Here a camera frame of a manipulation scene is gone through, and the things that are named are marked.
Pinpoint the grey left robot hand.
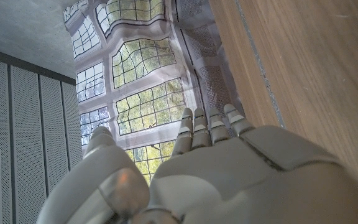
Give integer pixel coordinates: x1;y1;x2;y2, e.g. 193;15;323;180
35;103;358;224

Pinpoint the printed window backdrop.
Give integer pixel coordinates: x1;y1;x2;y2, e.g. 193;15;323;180
63;0;245;184

